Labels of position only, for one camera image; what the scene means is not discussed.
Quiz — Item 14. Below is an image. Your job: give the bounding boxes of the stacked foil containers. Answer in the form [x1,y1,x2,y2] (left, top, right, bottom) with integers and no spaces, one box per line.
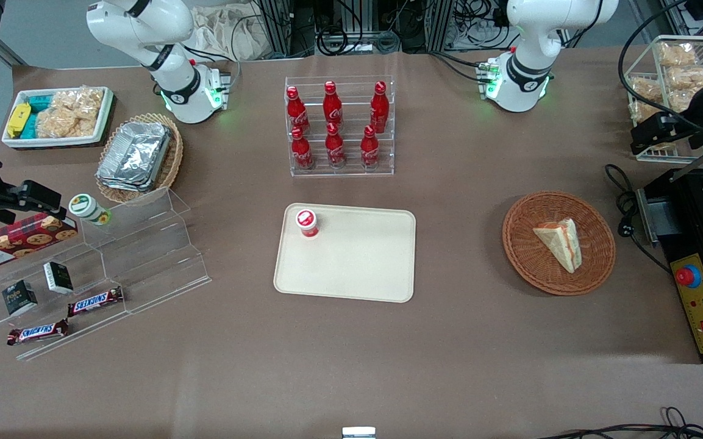
[96,121,173,193]

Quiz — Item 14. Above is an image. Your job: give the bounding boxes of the clear acrylic bottle rack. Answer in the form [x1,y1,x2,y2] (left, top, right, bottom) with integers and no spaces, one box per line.
[284,76,395,177]

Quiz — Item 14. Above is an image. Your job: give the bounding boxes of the round brown wicker basket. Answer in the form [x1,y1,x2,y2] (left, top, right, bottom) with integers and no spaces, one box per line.
[502,191,616,297]

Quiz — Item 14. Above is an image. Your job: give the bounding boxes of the red cola bottle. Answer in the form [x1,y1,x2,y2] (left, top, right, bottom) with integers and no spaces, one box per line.
[291,126,315,170]
[325,122,346,168]
[370,80,390,134]
[323,80,343,127]
[286,86,310,135]
[360,125,380,169]

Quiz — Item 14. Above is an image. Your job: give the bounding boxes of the triangle sandwich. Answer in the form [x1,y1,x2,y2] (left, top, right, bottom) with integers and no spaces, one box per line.
[532,218,583,274]

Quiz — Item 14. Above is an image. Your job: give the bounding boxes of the red tartan cookie box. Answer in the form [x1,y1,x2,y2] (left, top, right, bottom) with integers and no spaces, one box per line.
[0,212,79,273]

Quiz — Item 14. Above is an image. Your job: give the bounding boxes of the black machine with yellow panel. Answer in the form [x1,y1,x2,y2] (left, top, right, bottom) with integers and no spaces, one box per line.
[637,155,703,365]

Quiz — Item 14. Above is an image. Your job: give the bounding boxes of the black power cable with plug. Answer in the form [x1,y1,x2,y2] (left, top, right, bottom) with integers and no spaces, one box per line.
[605,163,672,272]

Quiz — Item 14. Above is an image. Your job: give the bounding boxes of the white rectangular bin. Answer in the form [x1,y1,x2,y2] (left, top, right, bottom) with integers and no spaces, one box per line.
[1,86,115,150]

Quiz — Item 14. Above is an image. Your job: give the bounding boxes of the green lid white jar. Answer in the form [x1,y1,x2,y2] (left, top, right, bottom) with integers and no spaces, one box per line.
[69,193,112,226]

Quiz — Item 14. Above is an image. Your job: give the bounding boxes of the aluminium frame post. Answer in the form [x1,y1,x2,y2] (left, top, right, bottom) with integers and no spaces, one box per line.
[258,0,294,59]
[429,0,457,52]

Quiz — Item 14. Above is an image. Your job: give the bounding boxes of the Snickers chocolate bar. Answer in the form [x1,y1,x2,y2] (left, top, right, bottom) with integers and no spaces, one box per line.
[67,286,124,318]
[7,319,70,346]

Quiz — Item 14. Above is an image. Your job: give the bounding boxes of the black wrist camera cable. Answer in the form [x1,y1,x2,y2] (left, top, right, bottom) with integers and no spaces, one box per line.
[618,0,703,133]

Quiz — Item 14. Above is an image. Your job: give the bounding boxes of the beige crumpled cloth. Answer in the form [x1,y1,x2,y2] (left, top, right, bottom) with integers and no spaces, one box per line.
[190,6,279,62]

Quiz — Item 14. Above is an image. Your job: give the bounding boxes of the black floor cables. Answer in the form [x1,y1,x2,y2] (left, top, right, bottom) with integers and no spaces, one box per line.
[534,407,703,439]

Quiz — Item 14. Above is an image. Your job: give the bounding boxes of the small black carton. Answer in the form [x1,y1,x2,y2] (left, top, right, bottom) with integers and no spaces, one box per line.
[43,261,74,294]
[1,279,38,316]

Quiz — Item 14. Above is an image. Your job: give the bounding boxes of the black cable bundle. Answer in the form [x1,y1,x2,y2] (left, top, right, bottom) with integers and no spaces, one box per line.
[452,0,513,52]
[316,0,402,55]

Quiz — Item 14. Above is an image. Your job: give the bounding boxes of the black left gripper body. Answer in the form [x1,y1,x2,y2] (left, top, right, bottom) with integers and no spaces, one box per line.
[667,118,703,151]

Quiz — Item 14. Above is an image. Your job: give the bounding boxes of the oval tan wicker basket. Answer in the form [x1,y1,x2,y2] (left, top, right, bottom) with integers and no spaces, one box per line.
[95,113,184,205]

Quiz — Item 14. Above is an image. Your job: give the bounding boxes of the clear bag of crackers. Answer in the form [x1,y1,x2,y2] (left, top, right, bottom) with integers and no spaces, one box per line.
[35,87,105,138]

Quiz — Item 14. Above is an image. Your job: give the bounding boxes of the beige plastic tray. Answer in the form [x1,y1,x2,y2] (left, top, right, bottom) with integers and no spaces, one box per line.
[273,203,417,304]

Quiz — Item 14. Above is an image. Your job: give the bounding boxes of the yellow snack packet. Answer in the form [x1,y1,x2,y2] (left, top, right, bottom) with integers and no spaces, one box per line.
[7,102,32,138]

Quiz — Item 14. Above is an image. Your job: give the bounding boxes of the red lid white cup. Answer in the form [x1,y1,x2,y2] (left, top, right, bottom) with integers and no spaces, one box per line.
[294,209,320,239]

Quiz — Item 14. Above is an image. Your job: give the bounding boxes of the white wire basket rack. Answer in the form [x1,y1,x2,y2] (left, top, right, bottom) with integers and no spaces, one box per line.
[623,35,703,164]

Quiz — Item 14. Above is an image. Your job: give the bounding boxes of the clear acrylic stepped shelf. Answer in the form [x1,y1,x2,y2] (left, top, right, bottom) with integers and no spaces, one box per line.
[0,186,212,362]

